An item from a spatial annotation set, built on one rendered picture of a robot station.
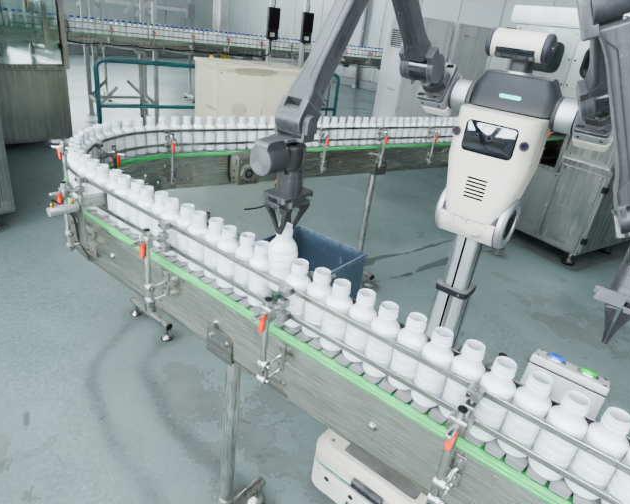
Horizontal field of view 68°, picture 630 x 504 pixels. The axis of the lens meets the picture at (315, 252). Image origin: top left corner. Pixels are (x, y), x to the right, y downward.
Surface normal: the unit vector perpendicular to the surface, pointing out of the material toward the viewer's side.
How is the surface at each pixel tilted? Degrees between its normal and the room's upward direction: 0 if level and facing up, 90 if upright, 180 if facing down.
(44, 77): 91
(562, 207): 90
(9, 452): 0
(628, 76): 97
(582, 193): 90
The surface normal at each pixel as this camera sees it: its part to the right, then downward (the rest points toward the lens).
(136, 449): 0.12, -0.89
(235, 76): 0.55, 0.43
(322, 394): -0.62, 0.28
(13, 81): 0.78, 0.36
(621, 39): -0.34, 0.48
